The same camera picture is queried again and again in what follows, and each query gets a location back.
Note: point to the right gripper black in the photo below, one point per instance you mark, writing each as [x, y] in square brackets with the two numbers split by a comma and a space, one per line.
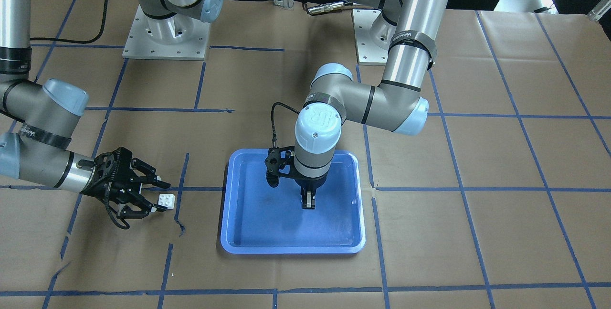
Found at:
[99, 185]

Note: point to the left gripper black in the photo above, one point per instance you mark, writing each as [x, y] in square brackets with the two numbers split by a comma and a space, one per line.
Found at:
[310, 184]

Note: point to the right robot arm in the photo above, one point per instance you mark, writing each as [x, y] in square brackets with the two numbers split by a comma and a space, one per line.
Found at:
[38, 152]

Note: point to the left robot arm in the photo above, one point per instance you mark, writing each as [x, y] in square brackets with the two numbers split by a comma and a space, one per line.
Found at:
[395, 104]

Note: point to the blue plastic tray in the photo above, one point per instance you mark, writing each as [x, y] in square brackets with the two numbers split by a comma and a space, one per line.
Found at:
[258, 219]

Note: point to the brown paper table cover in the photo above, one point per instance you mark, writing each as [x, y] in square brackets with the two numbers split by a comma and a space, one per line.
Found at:
[502, 201]

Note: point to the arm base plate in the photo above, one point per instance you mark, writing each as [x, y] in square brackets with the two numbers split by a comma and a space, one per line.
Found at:
[372, 35]
[174, 38]

